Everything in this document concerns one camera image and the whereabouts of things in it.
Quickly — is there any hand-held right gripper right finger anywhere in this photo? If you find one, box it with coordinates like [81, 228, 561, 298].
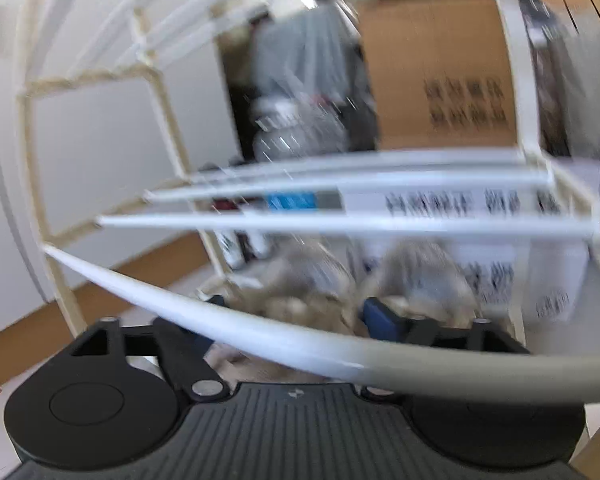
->
[362, 297, 529, 356]

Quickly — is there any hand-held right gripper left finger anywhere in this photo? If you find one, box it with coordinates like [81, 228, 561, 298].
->
[70, 316, 231, 402]

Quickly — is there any white shoe rack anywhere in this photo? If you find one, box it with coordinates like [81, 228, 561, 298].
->
[12, 0, 600, 480]

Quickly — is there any white bottle dark cap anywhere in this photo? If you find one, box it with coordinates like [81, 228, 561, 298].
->
[212, 200, 271, 268]

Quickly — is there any white printed box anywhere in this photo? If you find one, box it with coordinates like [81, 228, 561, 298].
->
[337, 160, 600, 323]

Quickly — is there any brown cardboard box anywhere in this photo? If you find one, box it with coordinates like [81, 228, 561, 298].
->
[352, 0, 528, 153]

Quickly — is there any grey plastic bag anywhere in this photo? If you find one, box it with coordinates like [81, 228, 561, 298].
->
[252, 10, 363, 106]

